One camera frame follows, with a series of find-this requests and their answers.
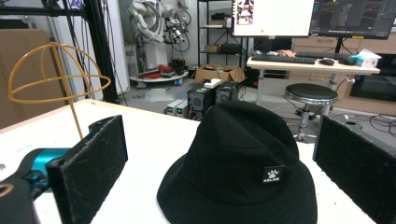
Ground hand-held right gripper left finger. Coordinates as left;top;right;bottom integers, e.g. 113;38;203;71
45;114;129;224

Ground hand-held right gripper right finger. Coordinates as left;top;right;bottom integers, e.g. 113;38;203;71
312;115;396;224

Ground black bucket hat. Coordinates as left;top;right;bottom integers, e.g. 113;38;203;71
156;100;318;224

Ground black round stool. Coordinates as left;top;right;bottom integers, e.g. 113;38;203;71
284;82;339;143

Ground clear plastic bag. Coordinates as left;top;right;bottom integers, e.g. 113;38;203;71
144;88;175;104

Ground white power supply unit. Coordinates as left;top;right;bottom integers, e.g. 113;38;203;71
165;98;185;117
176;100;190;119

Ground tissue box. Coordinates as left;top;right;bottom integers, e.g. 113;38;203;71
349;48;383;68

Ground round white robot platform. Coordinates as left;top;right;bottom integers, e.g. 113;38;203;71
129;70;190;84

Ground light wooden desk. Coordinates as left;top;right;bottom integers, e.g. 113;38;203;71
246;56;381;106

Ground black keyboard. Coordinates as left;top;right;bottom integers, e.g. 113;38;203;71
250;54;317;65
294;50;353;61

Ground brown cardboard panel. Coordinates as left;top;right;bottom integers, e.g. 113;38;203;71
0;28;68;131

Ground black computer tower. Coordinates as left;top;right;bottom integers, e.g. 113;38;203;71
215;81;243;104
186;85;217;121

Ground small white box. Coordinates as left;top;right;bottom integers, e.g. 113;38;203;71
204;77;222;90

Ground monitor with dark screen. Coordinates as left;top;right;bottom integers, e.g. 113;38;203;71
309;0;396;41

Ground open cardboard box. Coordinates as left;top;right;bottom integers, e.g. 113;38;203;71
194;63;247;85

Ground monitor with white screen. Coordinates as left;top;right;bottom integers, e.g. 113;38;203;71
232;0;316;38

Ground black shelf rack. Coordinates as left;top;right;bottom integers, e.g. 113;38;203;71
196;0;250;68

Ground black floor cables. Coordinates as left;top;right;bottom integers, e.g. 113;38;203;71
337;113;396;138

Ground gold wire hat stand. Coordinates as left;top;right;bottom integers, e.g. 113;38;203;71
7;41;112;141

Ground red cable bundle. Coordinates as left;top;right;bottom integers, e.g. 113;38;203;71
142;63;174;79

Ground black metal frame stand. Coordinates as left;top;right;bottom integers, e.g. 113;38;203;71
0;0;120;105

